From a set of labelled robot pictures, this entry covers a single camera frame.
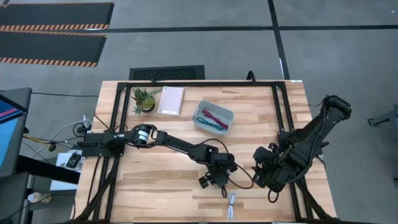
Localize white rectangular notebook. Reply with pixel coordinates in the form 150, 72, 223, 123
156, 86, 186, 117

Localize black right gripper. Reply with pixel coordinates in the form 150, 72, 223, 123
252, 144, 283, 192

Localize black floor vent grate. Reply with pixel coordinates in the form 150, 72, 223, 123
129, 64, 206, 81

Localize potted succulent plant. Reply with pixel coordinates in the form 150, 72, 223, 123
130, 86, 163, 117

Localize teal USB-C cable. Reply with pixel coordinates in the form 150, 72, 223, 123
196, 116, 224, 132

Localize white USB-C cable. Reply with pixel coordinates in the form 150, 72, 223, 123
225, 191, 238, 222

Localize maroon USB-C cable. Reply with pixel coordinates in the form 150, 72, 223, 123
201, 108, 229, 131

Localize black hazard-striped floor mat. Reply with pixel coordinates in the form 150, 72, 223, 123
0, 1, 115, 32
0, 30, 108, 68

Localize computer monitor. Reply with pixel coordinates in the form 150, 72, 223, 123
0, 87, 33, 179

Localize clear plastic bottle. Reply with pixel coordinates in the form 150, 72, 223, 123
27, 192, 53, 205

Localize white paper sheet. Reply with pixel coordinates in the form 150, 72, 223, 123
49, 149, 84, 191

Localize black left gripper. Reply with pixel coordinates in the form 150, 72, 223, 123
198, 152, 239, 189

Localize grey plastic bin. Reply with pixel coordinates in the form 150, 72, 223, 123
192, 100, 235, 138

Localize small black device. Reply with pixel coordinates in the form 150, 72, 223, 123
66, 151, 83, 170

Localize black side desk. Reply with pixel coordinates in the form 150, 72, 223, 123
0, 154, 81, 224

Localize white power cable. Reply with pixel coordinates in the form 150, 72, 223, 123
52, 114, 93, 139

